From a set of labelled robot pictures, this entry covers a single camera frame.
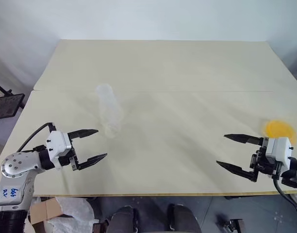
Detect black metal stand bar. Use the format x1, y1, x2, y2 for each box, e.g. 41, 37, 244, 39
0, 79, 13, 96

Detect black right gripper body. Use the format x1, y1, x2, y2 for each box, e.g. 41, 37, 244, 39
249, 137, 283, 180

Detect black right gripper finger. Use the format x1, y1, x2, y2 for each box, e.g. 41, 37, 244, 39
216, 160, 259, 183
223, 133, 264, 147

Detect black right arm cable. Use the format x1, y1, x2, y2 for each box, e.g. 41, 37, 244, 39
272, 176, 297, 216

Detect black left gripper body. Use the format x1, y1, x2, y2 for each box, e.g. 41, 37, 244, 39
58, 138, 79, 171

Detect brown cardboard box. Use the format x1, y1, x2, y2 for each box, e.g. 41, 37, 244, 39
29, 197, 65, 229

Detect dark brown floor object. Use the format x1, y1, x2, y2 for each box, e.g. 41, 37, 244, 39
223, 218, 244, 233

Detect yellow round lid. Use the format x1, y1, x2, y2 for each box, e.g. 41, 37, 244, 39
262, 118, 297, 144

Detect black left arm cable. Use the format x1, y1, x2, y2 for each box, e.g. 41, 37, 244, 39
17, 122, 58, 153

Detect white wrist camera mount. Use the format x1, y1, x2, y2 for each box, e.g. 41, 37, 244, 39
264, 136, 294, 168
45, 131, 75, 168

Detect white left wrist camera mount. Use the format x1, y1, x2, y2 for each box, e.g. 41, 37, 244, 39
45, 131, 75, 168

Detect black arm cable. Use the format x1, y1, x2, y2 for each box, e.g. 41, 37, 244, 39
272, 176, 297, 216
17, 122, 58, 153

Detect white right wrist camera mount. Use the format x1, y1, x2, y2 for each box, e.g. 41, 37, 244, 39
264, 136, 294, 168

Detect dark rounded shape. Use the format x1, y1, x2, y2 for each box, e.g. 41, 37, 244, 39
166, 203, 203, 233
105, 205, 140, 233

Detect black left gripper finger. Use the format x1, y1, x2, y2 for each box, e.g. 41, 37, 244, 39
75, 153, 108, 171
66, 129, 99, 142

